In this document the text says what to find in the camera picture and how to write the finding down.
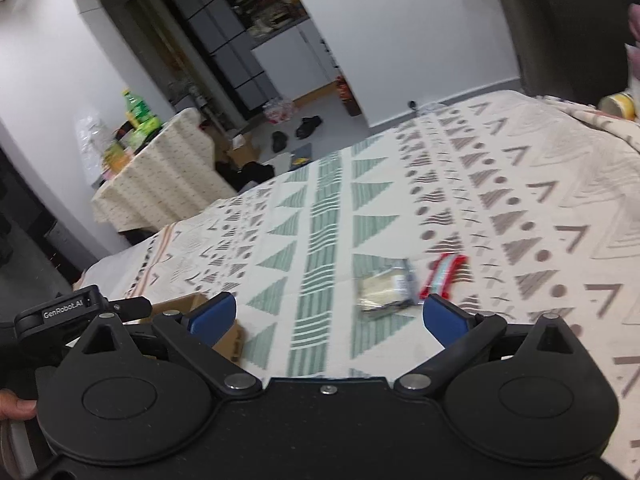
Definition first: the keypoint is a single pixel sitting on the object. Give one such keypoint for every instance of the yellow green drink bottle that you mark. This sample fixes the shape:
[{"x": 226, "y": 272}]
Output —
[{"x": 134, "y": 107}]

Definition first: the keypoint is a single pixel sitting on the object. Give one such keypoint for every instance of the clear plastic bag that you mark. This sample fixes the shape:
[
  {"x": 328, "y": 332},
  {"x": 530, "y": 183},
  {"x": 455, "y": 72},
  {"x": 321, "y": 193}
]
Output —
[{"x": 90, "y": 135}]

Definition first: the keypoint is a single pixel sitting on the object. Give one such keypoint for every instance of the black flat panel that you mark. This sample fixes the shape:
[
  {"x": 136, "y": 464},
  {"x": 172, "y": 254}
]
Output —
[{"x": 565, "y": 25}]

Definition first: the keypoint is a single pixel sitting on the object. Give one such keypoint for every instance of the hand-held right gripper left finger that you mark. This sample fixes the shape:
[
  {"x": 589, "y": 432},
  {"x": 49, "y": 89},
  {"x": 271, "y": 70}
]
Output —
[{"x": 215, "y": 315}]

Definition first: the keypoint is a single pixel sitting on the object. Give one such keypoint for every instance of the white cabinet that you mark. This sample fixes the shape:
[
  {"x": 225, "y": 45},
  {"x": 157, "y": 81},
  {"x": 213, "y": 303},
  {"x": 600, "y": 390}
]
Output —
[{"x": 300, "y": 65}]

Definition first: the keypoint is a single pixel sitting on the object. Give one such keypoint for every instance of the wrapped pack of bottles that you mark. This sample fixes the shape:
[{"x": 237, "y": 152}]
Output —
[{"x": 279, "y": 111}]

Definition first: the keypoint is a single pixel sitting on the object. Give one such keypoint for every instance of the clear cracker snack packet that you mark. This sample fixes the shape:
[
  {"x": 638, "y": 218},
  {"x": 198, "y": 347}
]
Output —
[{"x": 382, "y": 290}]

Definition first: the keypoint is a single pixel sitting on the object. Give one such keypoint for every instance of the grey cabinet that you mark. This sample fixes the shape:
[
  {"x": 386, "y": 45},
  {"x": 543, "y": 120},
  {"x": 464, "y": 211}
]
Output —
[{"x": 225, "y": 45}]

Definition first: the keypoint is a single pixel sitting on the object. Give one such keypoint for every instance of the small floor cardboard box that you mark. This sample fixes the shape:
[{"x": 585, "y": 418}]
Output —
[{"x": 242, "y": 150}]

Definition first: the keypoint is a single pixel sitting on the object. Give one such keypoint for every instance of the yellow cup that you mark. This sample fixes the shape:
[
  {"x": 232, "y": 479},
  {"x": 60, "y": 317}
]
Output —
[{"x": 617, "y": 105}]

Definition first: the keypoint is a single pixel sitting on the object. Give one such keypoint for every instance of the brown cardboard box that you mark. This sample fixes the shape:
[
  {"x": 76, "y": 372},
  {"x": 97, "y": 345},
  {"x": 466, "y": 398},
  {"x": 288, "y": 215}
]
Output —
[{"x": 227, "y": 340}]

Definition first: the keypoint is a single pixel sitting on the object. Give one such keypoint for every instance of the green packets on table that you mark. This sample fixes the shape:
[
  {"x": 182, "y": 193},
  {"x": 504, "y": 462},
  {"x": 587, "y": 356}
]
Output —
[{"x": 147, "y": 129}]

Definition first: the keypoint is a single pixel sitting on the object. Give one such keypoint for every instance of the pink cloth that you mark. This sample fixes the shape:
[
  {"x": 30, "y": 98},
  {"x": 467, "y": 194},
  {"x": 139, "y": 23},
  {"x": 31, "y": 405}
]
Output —
[{"x": 635, "y": 25}]

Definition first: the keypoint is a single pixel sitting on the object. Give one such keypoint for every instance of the black cabinet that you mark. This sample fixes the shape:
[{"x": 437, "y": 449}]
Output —
[{"x": 30, "y": 240}]

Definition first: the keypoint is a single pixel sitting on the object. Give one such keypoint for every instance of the red white snack packet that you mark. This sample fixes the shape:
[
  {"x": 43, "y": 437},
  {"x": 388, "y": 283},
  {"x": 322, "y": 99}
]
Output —
[{"x": 442, "y": 275}]

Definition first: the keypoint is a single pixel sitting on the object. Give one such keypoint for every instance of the orange yellow packet on table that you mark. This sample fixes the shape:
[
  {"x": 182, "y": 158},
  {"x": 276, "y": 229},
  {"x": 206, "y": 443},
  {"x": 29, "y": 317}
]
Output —
[{"x": 117, "y": 157}]

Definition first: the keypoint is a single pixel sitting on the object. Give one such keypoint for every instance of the black shoe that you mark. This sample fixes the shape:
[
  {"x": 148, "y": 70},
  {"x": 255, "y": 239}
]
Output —
[
  {"x": 280, "y": 141},
  {"x": 307, "y": 126}
]

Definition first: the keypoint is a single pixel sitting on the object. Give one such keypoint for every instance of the dark clothing pile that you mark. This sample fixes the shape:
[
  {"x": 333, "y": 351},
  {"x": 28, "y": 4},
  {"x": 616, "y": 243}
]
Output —
[{"x": 247, "y": 172}]

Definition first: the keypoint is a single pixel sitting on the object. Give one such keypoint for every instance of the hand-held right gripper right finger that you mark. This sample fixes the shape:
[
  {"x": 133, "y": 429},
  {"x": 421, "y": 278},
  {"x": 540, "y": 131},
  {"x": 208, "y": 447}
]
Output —
[{"x": 445, "y": 322}]

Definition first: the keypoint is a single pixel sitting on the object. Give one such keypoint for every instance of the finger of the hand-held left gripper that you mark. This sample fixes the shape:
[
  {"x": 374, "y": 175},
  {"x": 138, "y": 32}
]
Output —
[{"x": 130, "y": 306}]

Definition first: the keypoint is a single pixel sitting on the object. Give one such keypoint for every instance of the dark book with yellow print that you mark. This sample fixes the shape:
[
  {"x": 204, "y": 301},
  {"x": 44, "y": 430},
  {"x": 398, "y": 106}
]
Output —
[{"x": 300, "y": 157}]

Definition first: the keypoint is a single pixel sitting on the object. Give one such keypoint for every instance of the red bag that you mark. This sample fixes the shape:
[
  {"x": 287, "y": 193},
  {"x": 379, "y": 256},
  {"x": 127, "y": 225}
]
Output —
[{"x": 348, "y": 95}]

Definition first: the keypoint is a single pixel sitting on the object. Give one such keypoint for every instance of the table with cream tablecloth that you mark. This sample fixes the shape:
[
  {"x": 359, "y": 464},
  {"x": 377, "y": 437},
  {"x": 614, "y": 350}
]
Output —
[{"x": 165, "y": 175}]

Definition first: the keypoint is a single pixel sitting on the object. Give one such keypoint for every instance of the person's left hand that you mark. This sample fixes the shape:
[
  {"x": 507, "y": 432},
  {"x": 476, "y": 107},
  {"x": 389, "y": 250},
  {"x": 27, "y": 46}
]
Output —
[{"x": 15, "y": 406}]

